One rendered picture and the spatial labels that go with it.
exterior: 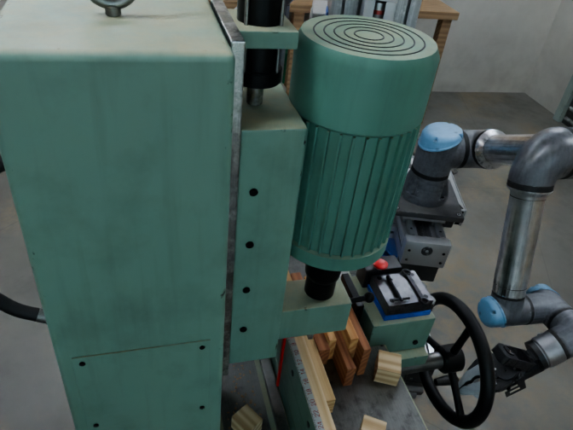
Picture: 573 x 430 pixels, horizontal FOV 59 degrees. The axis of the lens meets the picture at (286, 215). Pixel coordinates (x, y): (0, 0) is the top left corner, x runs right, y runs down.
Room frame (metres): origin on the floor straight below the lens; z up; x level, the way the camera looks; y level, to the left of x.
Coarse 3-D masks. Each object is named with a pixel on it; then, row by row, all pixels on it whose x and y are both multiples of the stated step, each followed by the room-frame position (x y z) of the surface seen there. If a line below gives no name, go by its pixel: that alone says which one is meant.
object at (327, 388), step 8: (288, 272) 0.80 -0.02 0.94; (288, 280) 0.78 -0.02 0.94; (304, 336) 0.63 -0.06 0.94; (312, 344) 0.61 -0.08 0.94; (312, 352) 0.60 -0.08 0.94; (312, 360) 0.58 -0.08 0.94; (320, 360) 0.58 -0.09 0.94; (320, 368) 0.56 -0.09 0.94; (320, 376) 0.55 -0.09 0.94; (328, 384) 0.53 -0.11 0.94; (328, 392) 0.52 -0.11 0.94; (328, 400) 0.50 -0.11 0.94
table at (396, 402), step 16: (304, 272) 0.85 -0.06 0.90; (400, 352) 0.68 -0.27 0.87; (416, 352) 0.68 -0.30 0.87; (368, 368) 0.61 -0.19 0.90; (288, 384) 0.56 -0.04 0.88; (336, 384) 0.56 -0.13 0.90; (352, 384) 0.57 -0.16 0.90; (368, 384) 0.57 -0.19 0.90; (384, 384) 0.58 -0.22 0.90; (400, 384) 0.58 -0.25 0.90; (288, 400) 0.55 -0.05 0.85; (336, 400) 0.53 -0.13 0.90; (352, 400) 0.53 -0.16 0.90; (368, 400) 0.54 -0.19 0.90; (384, 400) 0.54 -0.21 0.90; (400, 400) 0.55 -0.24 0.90; (336, 416) 0.50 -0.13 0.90; (352, 416) 0.50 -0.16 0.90; (384, 416) 0.51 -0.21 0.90; (400, 416) 0.51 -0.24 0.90; (416, 416) 0.52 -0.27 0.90
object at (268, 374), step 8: (264, 360) 0.66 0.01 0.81; (264, 368) 0.64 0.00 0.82; (264, 376) 0.62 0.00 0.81; (272, 376) 0.62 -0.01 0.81; (272, 384) 0.61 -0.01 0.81; (272, 392) 0.59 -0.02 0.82; (272, 400) 0.57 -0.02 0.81; (280, 400) 0.57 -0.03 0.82; (272, 408) 0.56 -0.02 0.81; (280, 408) 0.56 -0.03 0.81; (280, 416) 0.54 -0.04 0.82; (280, 424) 0.52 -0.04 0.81
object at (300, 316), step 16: (288, 288) 0.62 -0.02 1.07; (336, 288) 0.63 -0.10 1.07; (288, 304) 0.58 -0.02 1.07; (304, 304) 0.59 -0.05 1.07; (320, 304) 0.59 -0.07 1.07; (336, 304) 0.60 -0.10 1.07; (288, 320) 0.57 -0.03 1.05; (304, 320) 0.58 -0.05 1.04; (320, 320) 0.59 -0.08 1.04; (336, 320) 0.60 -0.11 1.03; (288, 336) 0.57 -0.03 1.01
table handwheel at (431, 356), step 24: (456, 312) 0.75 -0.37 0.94; (480, 336) 0.68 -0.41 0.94; (432, 360) 0.71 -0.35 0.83; (456, 360) 0.71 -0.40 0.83; (480, 360) 0.65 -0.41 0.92; (432, 384) 0.75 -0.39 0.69; (456, 384) 0.69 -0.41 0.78; (480, 384) 0.62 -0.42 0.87; (456, 408) 0.65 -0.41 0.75; (480, 408) 0.60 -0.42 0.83
